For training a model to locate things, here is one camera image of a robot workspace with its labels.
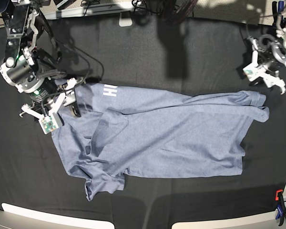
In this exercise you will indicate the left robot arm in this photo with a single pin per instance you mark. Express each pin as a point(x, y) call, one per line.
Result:
point(279, 28)

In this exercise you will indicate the red-blue clamp near right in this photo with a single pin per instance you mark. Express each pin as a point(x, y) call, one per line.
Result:
point(280, 206)

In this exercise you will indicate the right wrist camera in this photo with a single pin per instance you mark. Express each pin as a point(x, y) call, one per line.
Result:
point(50, 123)

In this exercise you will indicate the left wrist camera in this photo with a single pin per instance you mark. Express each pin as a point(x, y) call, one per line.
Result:
point(251, 71)

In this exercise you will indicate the white camera mount foot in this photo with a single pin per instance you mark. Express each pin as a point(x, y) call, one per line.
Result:
point(125, 19)

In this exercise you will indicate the aluminium frame rail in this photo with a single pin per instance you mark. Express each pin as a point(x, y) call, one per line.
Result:
point(92, 10)

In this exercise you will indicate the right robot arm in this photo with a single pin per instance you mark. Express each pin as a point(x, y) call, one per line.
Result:
point(31, 55)

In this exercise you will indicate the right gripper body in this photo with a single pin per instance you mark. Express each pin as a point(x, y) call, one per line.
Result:
point(44, 96)

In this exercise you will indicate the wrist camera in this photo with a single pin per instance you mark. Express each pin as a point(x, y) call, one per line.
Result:
point(251, 71)
point(50, 123)

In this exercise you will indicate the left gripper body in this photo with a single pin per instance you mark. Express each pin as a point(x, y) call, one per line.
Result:
point(270, 55)

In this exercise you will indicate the blue clamp far right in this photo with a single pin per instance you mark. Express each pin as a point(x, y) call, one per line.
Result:
point(277, 7)

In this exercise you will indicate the blue-grey t-shirt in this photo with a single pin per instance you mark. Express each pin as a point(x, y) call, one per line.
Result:
point(154, 134)

